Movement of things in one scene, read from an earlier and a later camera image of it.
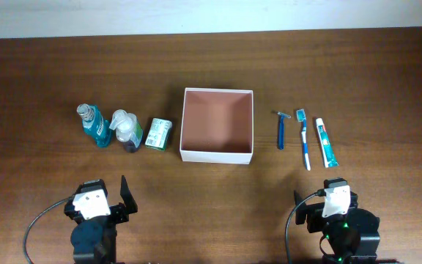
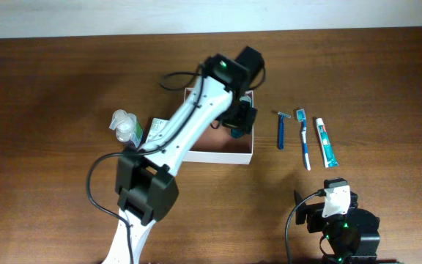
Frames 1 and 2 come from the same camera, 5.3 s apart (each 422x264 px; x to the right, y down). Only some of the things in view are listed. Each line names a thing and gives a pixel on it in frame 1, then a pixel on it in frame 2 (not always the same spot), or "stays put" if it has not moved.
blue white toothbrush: x=301 y=116 stays put
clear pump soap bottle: x=128 y=130 stays put
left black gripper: x=117 y=214 -> x=245 y=121
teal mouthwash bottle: x=94 y=125 -> x=239 y=133
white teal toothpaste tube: x=329 y=155 stays put
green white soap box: x=158 y=133 stays put
